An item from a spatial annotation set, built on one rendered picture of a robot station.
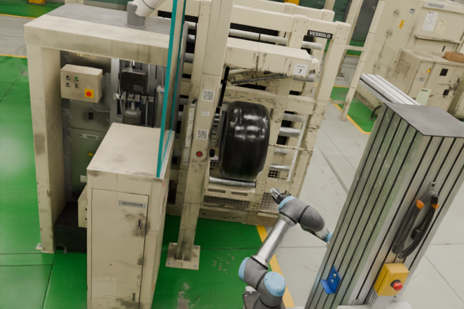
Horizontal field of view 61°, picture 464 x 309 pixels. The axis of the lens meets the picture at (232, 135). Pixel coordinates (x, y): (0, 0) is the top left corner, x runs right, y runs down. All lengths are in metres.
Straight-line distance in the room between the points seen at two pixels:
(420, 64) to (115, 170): 5.28
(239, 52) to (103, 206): 1.33
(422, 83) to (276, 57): 4.28
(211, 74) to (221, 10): 0.40
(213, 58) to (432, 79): 4.87
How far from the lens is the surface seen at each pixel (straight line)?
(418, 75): 6.68
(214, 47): 2.47
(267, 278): 2.16
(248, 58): 2.77
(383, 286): 1.72
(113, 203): 2.28
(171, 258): 3.45
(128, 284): 2.70
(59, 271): 3.41
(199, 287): 3.30
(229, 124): 2.58
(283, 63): 2.80
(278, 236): 2.23
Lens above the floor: 2.50
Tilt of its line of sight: 28 degrees down
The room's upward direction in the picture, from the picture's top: 11 degrees clockwise
